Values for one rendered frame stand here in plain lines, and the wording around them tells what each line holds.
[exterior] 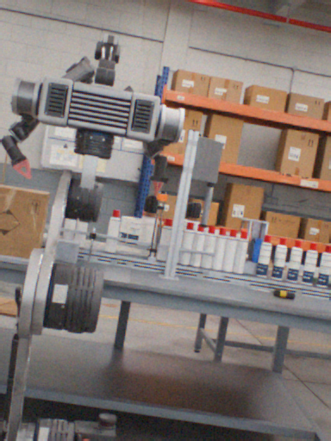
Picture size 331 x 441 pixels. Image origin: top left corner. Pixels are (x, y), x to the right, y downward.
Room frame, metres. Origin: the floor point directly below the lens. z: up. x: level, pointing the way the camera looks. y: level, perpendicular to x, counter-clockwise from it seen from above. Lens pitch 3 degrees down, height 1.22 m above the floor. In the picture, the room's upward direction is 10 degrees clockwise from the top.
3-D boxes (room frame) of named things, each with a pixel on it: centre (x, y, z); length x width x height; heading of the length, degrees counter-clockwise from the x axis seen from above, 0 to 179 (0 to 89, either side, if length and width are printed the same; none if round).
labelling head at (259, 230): (2.88, -0.42, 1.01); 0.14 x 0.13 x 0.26; 93
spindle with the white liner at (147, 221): (3.04, 0.08, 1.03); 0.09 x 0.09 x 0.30
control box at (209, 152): (2.69, -0.12, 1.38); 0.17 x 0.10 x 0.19; 148
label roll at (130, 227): (3.34, 0.15, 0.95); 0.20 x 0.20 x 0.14
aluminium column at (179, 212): (2.62, -0.05, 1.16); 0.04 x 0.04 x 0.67; 3
